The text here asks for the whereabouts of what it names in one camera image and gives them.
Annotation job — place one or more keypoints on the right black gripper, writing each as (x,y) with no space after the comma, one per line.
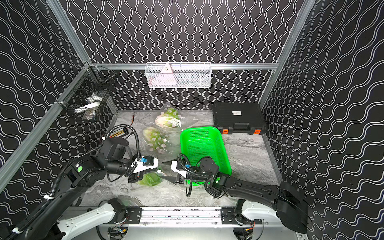
(174,180)

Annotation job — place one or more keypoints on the bagged chinese cabbage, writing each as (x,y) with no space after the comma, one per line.
(174,119)
(159,141)

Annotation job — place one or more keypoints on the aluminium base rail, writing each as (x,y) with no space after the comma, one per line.
(196,217)

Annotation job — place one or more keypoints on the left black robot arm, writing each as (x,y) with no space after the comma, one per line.
(118,154)

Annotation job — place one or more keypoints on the middle bagged chinese cabbage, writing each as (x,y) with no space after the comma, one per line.
(159,141)

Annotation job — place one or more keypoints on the black tool case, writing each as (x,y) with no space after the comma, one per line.
(245,118)

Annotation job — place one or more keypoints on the black wire wall basket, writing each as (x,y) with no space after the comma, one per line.
(98,80)

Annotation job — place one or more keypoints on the far bagged chinese cabbage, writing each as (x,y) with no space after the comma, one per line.
(174,119)

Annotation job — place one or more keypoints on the pink triangle card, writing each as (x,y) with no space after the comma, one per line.
(166,77)

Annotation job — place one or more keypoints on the white items in black basket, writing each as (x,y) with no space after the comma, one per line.
(88,111)

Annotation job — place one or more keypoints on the white wire wall basket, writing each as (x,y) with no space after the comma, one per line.
(188,75)

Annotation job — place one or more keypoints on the green plastic basket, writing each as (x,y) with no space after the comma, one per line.
(197,143)

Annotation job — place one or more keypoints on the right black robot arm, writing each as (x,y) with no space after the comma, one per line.
(290,206)

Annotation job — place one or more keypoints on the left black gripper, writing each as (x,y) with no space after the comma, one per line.
(135,173)

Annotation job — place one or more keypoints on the zip-top bag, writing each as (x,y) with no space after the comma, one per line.
(165,194)

